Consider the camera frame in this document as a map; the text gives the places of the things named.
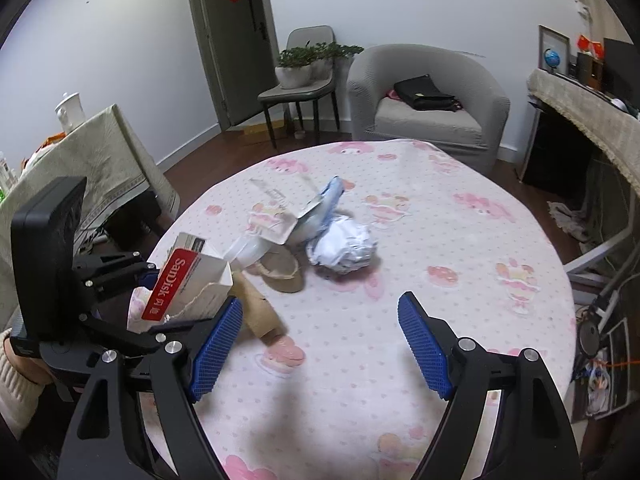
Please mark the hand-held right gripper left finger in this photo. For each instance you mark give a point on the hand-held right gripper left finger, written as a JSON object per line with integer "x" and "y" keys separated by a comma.
{"x": 215, "y": 350}

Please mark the sideboard with lace runner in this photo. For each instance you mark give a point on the sideboard with lace runner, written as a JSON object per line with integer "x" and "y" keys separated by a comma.
{"x": 595, "y": 120}

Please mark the white jug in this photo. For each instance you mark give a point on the white jug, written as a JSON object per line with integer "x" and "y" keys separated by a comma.
{"x": 69, "y": 112}

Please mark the grey door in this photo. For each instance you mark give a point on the grey door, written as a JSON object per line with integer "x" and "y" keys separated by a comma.
{"x": 235, "y": 60}

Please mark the person's left forearm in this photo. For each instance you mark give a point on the person's left forearm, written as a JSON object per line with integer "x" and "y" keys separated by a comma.
{"x": 15, "y": 390}

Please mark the white blister card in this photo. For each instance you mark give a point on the white blister card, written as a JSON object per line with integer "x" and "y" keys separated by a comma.
{"x": 272, "y": 220}

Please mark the blue and white package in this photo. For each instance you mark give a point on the blue and white package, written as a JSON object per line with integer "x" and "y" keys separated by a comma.
{"x": 322, "y": 207}

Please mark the brown tape roll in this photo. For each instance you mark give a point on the brown tape roll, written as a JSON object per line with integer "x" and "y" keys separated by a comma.
{"x": 281, "y": 285}

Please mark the clear plastic wrapper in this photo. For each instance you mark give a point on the clear plastic wrapper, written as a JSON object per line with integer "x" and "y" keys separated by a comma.
{"x": 246, "y": 251}

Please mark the grey armchair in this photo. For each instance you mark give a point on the grey armchair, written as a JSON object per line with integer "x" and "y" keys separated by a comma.
{"x": 425, "y": 122}

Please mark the brown kraft paper piece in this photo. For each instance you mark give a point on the brown kraft paper piece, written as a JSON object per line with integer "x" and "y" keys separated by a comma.
{"x": 255, "y": 310}

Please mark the white desk frame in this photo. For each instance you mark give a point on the white desk frame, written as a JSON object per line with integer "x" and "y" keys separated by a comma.
{"x": 597, "y": 255}

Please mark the small blue globe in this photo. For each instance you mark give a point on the small blue globe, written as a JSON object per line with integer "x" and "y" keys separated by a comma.
{"x": 553, "y": 56}

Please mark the black handbag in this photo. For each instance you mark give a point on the black handbag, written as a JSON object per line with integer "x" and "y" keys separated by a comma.
{"x": 425, "y": 92}

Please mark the white rag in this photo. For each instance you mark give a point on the white rag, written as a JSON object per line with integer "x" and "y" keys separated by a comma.
{"x": 570, "y": 220}

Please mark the table with beige tablecloth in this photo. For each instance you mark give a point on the table with beige tablecloth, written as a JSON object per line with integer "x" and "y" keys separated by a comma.
{"x": 100, "y": 160}

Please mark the brown wooden box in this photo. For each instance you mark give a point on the brown wooden box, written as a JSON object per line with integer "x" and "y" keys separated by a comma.
{"x": 589, "y": 71}

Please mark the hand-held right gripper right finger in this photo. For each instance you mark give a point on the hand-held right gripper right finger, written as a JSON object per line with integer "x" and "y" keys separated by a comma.
{"x": 425, "y": 350}

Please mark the grey chair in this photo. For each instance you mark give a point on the grey chair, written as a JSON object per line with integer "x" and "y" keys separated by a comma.
{"x": 295, "y": 94}

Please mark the flat cardboard piece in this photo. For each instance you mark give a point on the flat cardboard piece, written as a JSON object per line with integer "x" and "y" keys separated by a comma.
{"x": 255, "y": 131}

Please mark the picture frame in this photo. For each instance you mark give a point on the picture frame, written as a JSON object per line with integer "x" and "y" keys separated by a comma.
{"x": 550, "y": 37}

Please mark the black monitor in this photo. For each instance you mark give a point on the black monitor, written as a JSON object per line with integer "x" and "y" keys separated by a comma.
{"x": 622, "y": 67}

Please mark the red and white cardboard box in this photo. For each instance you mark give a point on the red and white cardboard box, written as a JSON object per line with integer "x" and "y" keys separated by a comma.
{"x": 175, "y": 280}

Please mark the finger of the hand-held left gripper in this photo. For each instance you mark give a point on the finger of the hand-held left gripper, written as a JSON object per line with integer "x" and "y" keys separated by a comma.
{"x": 125, "y": 337}
{"x": 115, "y": 266}

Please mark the white paper ball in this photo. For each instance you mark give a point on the white paper ball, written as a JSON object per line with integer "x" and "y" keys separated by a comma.
{"x": 345, "y": 247}

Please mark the pink cloth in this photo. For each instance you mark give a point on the pink cloth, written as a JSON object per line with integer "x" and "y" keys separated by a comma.
{"x": 392, "y": 95}

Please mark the pink printed blanket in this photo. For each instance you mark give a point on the pink printed blanket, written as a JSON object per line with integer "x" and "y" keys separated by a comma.
{"x": 325, "y": 390}

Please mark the potted plant in white pot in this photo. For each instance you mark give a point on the potted plant in white pot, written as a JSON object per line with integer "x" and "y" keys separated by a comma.
{"x": 335, "y": 51}
{"x": 294, "y": 72}

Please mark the orange packet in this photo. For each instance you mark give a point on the orange packet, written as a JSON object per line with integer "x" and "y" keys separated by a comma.
{"x": 47, "y": 142}

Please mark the red desk ornaments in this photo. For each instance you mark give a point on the red desk ornaments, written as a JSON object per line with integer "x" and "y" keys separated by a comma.
{"x": 591, "y": 46}

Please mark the white computer mouse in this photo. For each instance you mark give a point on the white computer mouse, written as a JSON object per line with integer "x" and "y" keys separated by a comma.
{"x": 619, "y": 103}

